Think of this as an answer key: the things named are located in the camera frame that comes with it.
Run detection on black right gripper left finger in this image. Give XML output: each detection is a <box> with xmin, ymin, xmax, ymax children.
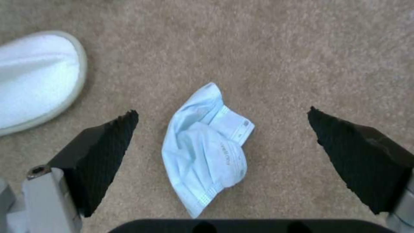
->
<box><xmin>0</xmin><ymin>109</ymin><xmax>140</xmax><ymax>233</ymax></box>

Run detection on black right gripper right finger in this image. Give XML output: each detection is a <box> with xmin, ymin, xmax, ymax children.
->
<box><xmin>307</xmin><ymin>106</ymin><xmax>414</xmax><ymax>228</ymax></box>

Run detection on white fabric slipper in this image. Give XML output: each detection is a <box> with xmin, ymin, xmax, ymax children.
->
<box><xmin>0</xmin><ymin>30</ymin><xmax>89</xmax><ymax>136</ymax></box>

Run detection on crumpled light blue face mask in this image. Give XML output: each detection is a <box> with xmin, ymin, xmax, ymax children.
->
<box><xmin>161</xmin><ymin>82</ymin><xmax>256</xmax><ymax>219</ymax></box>

